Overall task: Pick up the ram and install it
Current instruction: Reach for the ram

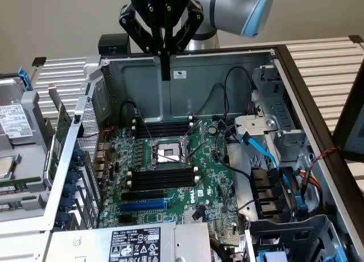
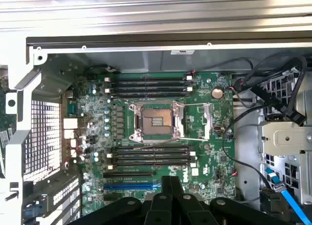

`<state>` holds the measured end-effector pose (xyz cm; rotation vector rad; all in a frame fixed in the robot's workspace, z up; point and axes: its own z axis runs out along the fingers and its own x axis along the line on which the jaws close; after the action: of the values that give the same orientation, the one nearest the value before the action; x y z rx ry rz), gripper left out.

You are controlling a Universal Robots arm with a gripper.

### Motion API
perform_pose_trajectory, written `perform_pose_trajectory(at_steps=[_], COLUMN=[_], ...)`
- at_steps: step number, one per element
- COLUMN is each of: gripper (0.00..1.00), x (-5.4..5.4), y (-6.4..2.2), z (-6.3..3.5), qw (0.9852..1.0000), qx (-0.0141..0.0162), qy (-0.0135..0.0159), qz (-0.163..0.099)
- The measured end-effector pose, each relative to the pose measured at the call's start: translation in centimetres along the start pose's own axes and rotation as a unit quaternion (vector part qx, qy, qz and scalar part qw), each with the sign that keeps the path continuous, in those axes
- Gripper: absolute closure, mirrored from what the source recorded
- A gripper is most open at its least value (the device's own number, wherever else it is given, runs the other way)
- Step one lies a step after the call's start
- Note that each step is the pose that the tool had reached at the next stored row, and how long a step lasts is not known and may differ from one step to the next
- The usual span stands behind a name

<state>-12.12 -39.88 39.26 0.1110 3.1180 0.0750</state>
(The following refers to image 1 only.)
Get blue data wire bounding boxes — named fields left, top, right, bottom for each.
left=240, top=132, right=299, bottom=194

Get thick black wire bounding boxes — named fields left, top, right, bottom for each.
left=214, top=119, right=254, bottom=179

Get long black wire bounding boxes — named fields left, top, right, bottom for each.
left=222, top=66, right=255, bottom=122

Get silver CPU chip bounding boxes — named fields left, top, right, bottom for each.
left=0, top=155, right=17, bottom=180

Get long black expansion slot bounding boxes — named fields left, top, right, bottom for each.
left=121, top=189, right=165, bottom=202

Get green Dell motherboard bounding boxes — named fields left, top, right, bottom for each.
left=98, top=117, right=248, bottom=246

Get grey parts rack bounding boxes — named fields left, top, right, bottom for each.
left=0, top=71, right=59, bottom=240

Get white case sticker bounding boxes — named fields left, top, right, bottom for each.
left=171, top=69, right=188, bottom=81

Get open metal PC case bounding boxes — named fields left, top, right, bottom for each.
left=42, top=44, right=364, bottom=262

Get silver metal disk bay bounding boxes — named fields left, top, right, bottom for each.
left=234, top=65, right=309, bottom=165

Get silver chipset heatsink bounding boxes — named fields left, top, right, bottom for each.
left=183, top=208, right=208, bottom=224

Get dark framed monitor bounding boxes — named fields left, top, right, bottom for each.
left=332, top=64, right=364, bottom=164

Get silver socket cover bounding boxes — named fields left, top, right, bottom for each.
left=183, top=119, right=206, bottom=164

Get multicolour power wire bundle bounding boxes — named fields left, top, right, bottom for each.
left=298, top=168, right=324, bottom=214

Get red black twisted wire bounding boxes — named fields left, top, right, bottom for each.
left=77, top=125, right=118, bottom=142
left=315, top=146, right=342, bottom=161

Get silver power supply with label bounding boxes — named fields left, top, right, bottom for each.
left=47, top=221, right=213, bottom=262

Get RAM slot white latches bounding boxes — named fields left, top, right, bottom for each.
left=131, top=116, right=195, bottom=126
left=131, top=124, right=195, bottom=135
left=126, top=175, right=200, bottom=193
left=126, top=167, right=200, bottom=184

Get green graphics card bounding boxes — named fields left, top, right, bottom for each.
left=42, top=84, right=74, bottom=189

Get pale blue plastic tab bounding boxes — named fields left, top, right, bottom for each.
left=257, top=250, right=288, bottom=262

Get black wire with clip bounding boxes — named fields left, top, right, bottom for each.
left=120, top=99, right=142, bottom=125

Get blue plastic disk rail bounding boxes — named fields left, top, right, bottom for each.
left=16, top=67, right=32, bottom=93

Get dark grey drive cage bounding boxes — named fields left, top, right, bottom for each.
left=246, top=213, right=352, bottom=262

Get blue card retainer clip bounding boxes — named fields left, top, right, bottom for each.
left=60, top=197, right=74, bottom=212
left=67, top=170, right=81, bottom=186
left=56, top=211, right=70, bottom=229
left=71, top=147, right=85, bottom=164
left=63, top=184, right=77, bottom=199

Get blue expansion slot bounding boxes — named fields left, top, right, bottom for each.
left=119, top=201, right=167, bottom=214

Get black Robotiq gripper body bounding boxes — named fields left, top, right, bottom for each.
left=130, top=0, right=191, bottom=29

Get CPU socket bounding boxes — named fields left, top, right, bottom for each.
left=146, top=136, right=191, bottom=169

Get thin metal locking lever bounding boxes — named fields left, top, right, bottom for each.
left=135, top=110, right=153, bottom=141
left=150, top=149, right=184, bottom=164

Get silver hard disk white label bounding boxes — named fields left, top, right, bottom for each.
left=0, top=77, right=37, bottom=145

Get short black wire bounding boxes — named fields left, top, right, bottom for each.
left=237, top=198, right=258, bottom=212

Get black fan shroud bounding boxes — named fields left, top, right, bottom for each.
left=249, top=165, right=301, bottom=221

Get black angled wire plug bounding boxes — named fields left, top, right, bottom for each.
left=192, top=204, right=206, bottom=222

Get thin dark wire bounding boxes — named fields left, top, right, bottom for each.
left=192, top=82, right=230, bottom=118

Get small black box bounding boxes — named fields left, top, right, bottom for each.
left=98, top=34, right=131, bottom=56

